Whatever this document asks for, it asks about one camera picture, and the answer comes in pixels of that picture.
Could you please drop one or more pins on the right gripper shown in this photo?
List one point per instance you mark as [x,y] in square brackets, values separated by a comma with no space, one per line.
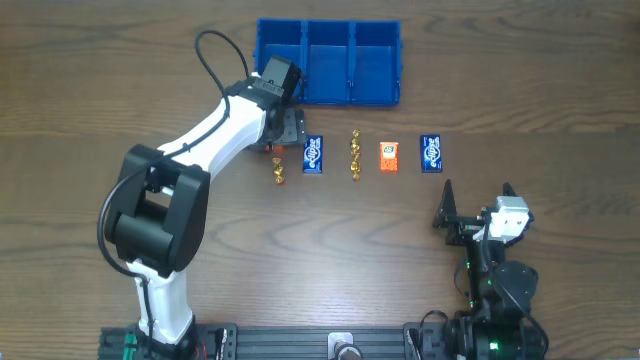
[465,230]

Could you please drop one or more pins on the blue candy pack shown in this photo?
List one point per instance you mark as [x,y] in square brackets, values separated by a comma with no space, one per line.
[312,155]
[431,153]

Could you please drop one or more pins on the orange candy box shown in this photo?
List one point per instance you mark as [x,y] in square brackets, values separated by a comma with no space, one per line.
[278,149]
[389,162]

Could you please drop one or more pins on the gold candy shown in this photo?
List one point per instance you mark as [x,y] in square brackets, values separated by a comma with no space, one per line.
[355,142]
[356,168]
[278,171]

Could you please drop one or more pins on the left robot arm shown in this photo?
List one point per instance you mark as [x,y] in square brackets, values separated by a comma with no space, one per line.
[235,130]

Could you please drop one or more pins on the blue tray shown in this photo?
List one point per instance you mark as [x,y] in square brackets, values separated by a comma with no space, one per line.
[327,75]

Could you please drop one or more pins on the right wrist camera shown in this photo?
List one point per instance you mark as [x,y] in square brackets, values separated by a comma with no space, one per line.
[507,217]

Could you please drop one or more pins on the mounting rail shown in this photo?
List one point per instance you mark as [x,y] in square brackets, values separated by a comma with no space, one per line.
[290,342]

